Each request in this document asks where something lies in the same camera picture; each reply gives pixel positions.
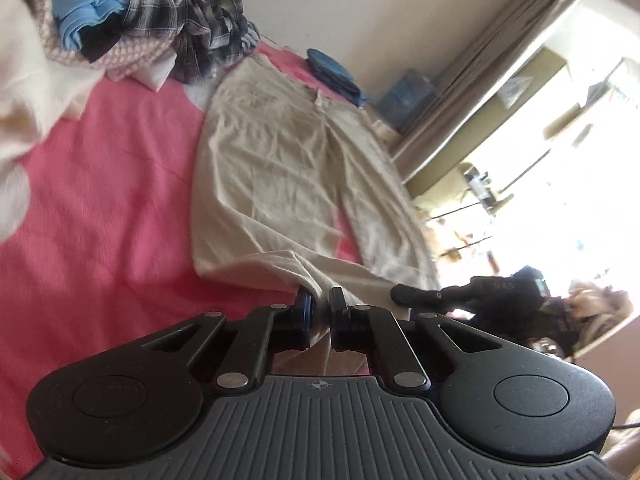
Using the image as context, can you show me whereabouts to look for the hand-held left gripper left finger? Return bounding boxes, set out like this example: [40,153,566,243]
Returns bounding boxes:
[132,286,315,394]

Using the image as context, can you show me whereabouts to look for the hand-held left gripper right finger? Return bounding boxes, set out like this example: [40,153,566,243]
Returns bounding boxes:
[328,287,503,393]

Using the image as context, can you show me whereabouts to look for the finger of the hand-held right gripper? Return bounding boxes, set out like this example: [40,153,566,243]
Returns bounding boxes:
[390,282,476,310]

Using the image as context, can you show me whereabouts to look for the beige pants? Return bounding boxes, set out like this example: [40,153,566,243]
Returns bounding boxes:
[190,55,441,376]

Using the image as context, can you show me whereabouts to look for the blue translucent plastic bag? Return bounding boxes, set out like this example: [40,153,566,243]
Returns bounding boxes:
[377,72,437,134]

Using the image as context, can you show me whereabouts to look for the folded blue jeans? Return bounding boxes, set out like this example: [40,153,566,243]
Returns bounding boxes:
[314,67,369,107]

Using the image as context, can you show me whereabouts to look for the pink floral blanket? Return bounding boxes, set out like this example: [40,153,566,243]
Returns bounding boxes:
[0,40,401,466]

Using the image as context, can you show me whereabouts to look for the grey-beige curtain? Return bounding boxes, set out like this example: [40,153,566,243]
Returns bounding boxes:
[390,0,601,181]

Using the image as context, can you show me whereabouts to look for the folded blue shirt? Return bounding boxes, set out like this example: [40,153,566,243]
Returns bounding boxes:
[306,49,361,88]

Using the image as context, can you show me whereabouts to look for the small white cloth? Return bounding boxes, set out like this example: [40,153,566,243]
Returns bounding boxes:
[134,55,177,92]

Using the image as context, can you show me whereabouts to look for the dark plaid shirt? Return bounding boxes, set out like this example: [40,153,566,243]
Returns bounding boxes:
[120,0,261,86]

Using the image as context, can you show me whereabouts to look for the pink-white patterned knit garment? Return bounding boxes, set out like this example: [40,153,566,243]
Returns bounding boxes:
[37,0,176,82]

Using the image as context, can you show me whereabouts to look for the cream knit garment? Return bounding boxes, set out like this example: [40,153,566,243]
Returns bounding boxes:
[0,0,107,163]

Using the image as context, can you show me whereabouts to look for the light blue garment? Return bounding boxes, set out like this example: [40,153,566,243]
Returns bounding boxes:
[50,0,132,52]

